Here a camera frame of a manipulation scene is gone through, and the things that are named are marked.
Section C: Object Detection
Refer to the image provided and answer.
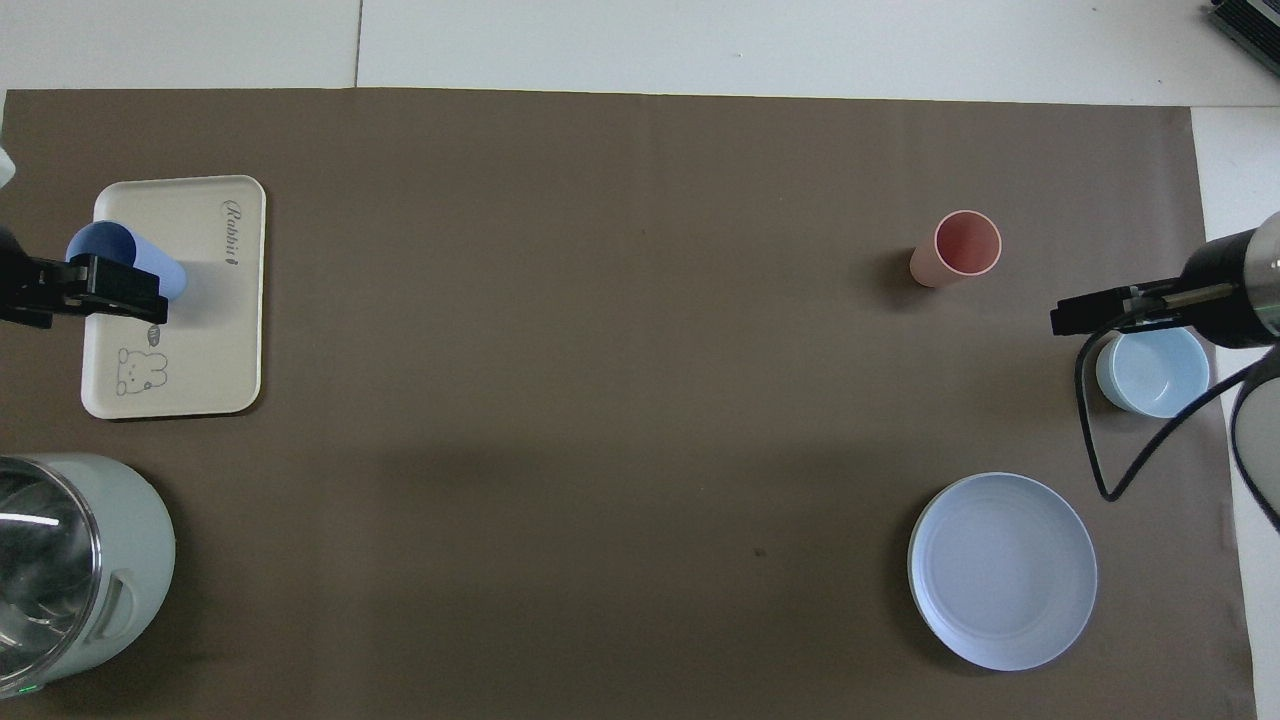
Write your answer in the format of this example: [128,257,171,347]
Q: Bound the cream tray with rabbit print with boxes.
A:
[80,175,267,420]

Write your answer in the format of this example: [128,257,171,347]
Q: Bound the dark grey ribbed device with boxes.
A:
[1205,0,1280,51]

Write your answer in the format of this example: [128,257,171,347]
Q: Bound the pale blue round plate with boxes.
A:
[908,472,1099,672]

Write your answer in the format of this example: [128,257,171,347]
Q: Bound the light blue small bowl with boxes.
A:
[1095,327,1211,419]

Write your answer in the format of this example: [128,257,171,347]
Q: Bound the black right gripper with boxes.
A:
[1050,232,1263,349]

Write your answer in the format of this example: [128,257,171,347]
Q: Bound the pink plastic cup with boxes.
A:
[909,210,1002,289]

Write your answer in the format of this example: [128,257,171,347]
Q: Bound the glass pot lid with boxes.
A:
[0,458,103,683]

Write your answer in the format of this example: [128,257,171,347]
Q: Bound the brown paper table mat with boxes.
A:
[0,88,1259,720]

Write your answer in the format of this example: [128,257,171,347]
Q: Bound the pale green cooking pot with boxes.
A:
[0,453,177,698]

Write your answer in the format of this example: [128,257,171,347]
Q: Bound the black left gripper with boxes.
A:
[0,228,169,326]

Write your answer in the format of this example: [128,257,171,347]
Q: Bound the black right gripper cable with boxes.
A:
[1074,330,1266,502]

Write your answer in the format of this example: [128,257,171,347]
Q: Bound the blue plastic cup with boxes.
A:
[65,220,187,301]

